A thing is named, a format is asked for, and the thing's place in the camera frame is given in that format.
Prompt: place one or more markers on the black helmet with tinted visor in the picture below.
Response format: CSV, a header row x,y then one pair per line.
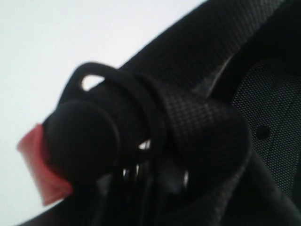
x,y
202,127

